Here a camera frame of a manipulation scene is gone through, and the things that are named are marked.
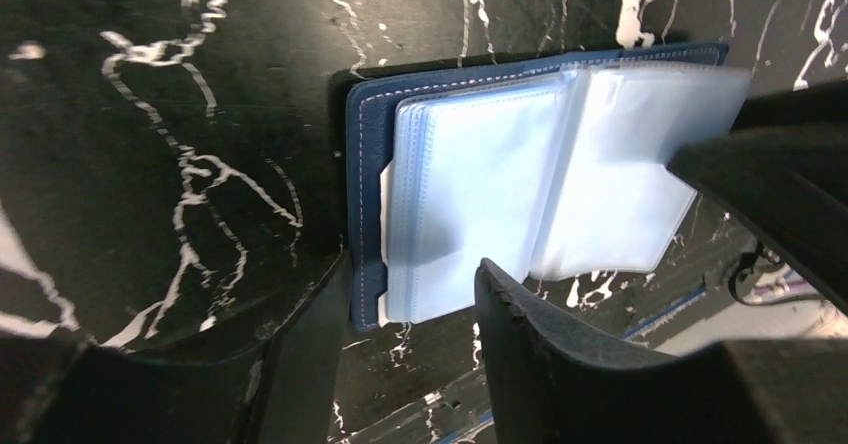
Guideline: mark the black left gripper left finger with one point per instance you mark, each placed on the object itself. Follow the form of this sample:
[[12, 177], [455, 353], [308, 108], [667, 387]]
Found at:
[[266, 375]]

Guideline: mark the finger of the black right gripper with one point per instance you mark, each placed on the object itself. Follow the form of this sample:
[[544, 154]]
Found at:
[[788, 186], [821, 103]]

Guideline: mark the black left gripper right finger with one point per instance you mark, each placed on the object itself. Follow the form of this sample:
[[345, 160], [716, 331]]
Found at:
[[553, 378]]

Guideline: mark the blue card holder wallet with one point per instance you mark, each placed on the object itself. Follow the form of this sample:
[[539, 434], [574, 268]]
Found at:
[[551, 167]]

